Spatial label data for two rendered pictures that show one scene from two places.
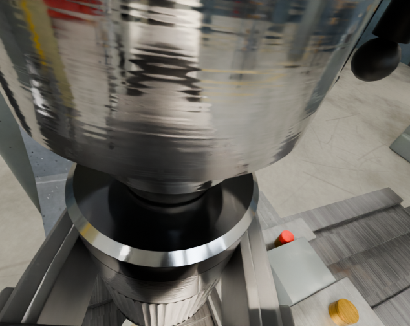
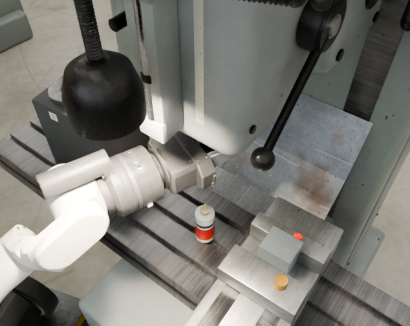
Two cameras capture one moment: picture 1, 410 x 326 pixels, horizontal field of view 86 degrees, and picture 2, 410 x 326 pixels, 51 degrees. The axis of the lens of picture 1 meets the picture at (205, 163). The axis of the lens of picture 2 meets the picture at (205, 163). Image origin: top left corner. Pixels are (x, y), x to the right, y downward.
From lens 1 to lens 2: 62 cm
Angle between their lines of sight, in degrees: 44
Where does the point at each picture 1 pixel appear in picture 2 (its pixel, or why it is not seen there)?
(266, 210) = (328, 240)
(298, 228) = (319, 250)
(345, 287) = (301, 287)
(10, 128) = not seen: hidden behind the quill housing
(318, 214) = (394, 305)
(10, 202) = not seen: hidden behind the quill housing
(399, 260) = not seen: outside the picture
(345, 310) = (279, 278)
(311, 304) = (273, 270)
